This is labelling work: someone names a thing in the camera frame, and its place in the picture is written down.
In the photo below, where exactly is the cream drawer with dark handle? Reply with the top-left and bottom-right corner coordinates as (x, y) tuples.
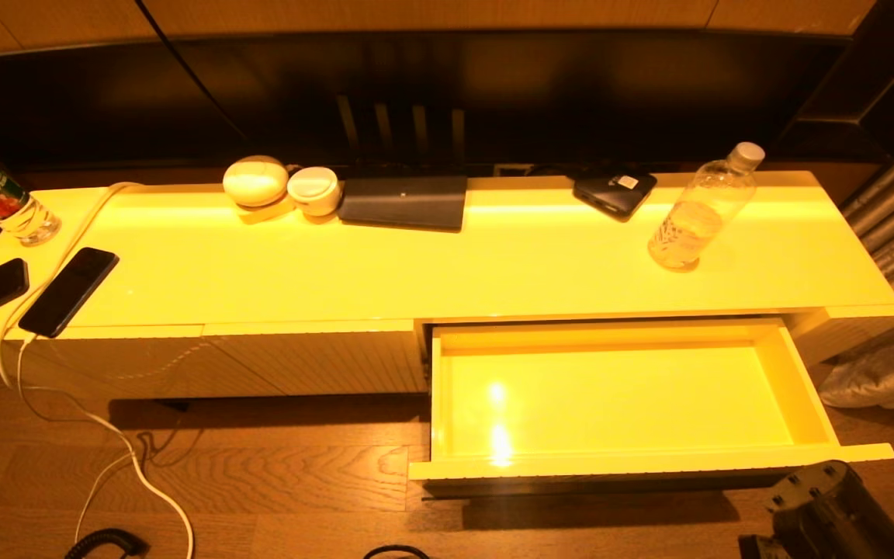
(408, 317), (894, 498)

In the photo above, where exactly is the clear bottle with white cap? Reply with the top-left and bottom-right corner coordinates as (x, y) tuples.
(647, 142), (766, 273)

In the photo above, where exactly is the long white cabinet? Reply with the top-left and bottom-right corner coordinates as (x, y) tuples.
(0, 171), (894, 401)

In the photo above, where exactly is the dark grey flat box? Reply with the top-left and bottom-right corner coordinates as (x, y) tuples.
(337, 174), (469, 231)

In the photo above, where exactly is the white round lidded cup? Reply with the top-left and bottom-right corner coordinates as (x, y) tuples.
(286, 165), (341, 216)

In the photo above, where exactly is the black device with white label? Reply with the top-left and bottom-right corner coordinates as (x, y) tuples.
(573, 171), (659, 222)

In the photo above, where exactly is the black television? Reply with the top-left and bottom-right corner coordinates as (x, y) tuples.
(0, 27), (851, 178)

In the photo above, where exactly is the white egg-shaped case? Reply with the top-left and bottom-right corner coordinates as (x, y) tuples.
(222, 154), (289, 207)

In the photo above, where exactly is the dark wooden shelf unit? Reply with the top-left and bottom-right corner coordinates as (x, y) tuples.
(777, 0), (894, 160)

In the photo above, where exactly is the black base plug cable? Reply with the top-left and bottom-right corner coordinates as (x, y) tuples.
(362, 544), (432, 559)

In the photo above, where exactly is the thin black television cable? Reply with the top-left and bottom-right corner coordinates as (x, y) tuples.
(135, 0), (250, 144)

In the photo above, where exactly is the thick white power cable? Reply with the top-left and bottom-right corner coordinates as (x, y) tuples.
(0, 180), (196, 559)

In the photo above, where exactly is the thin white phone cable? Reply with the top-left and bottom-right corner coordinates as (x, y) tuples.
(16, 335), (141, 544)

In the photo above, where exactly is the black coiled cable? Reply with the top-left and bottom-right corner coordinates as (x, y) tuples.
(64, 527), (149, 559)

